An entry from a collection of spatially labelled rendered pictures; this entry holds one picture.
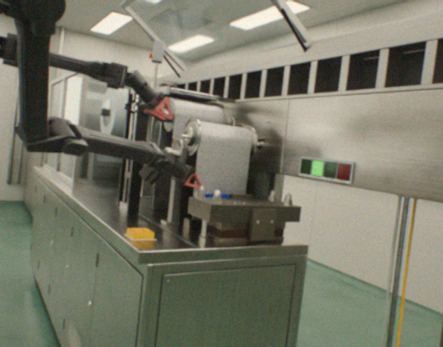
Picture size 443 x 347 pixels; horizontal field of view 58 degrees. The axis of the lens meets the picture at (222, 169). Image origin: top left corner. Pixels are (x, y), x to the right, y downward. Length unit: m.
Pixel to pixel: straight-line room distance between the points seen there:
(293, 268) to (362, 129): 0.56
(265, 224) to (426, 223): 2.64
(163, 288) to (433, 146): 0.86
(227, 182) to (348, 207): 2.97
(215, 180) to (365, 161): 0.56
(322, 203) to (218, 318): 3.43
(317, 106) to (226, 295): 0.73
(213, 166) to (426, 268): 2.76
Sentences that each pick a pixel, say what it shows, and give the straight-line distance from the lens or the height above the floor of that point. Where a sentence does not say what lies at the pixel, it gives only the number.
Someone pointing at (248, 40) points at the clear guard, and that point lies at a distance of 1.89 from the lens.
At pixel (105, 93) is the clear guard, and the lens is 2.46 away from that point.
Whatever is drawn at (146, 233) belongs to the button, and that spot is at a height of 0.92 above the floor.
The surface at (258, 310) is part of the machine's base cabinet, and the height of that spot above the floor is 0.67.
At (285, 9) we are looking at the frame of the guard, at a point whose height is 1.75.
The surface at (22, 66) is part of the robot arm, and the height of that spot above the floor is 1.34.
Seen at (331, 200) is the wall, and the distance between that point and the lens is 4.61.
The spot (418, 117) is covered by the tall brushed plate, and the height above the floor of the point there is 1.36.
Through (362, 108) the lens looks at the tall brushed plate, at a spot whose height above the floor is 1.39.
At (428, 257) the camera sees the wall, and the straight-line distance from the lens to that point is 3.96.
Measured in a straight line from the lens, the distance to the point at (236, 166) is 1.60.
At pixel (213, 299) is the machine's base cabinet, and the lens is 1.37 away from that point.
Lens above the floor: 1.22
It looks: 3 degrees down
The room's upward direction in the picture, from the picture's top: 6 degrees clockwise
